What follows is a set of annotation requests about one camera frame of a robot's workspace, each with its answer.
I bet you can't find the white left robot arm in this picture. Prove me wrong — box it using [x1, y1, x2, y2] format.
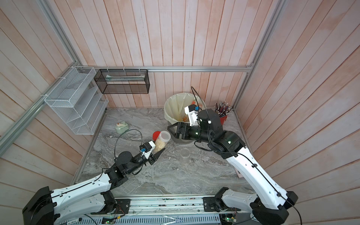
[22, 150, 163, 225]

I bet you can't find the red lidded oatmeal jar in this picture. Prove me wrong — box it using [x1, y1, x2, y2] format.
[152, 131, 161, 141]

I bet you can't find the wide oatmeal jar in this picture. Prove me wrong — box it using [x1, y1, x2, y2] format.
[180, 149, 190, 159]

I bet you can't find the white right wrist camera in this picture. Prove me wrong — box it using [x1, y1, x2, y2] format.
[184, 104, 199, 127]

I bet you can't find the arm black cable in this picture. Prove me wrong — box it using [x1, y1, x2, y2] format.
[190, 86, 212, 123]
[113, 128, 143, 159]

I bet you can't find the small oatmeal jar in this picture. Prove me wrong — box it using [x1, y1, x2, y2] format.
[153, 131, 171, 154]

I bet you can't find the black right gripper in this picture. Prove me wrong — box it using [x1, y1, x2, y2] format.
[169, 124, 214, 147]

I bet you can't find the green small box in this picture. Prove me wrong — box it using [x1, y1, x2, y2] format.
[115, 121, 129, 135]

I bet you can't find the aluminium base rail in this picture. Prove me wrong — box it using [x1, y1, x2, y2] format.
[49, 196, 283, 218]

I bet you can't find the cream trash bag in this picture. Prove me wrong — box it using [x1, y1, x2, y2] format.
[164, 93, 204, 124]

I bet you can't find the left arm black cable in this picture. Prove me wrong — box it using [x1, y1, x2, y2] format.
[113, 128, 143, 159]

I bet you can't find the colored pencils bunch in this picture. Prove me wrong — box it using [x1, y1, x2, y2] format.
[215, 101, 233, 118]

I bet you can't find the black wire mesh basket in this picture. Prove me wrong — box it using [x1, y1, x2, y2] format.
[94, 68, 150, 94]

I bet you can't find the white wire mesh shelf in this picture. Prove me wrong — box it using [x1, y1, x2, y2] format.
[45, 67, 109, 135]

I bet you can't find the grey trash bin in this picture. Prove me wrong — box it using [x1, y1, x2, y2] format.
[168, 122, 194, 144]

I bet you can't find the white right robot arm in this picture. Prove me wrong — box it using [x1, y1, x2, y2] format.
[167, 109, 298, 225]

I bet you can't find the red pencil cup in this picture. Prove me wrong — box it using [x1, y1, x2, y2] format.
[220, 115, 227, 126]

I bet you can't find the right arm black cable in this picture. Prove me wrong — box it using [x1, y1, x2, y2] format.
[190, 86, 212, 123]

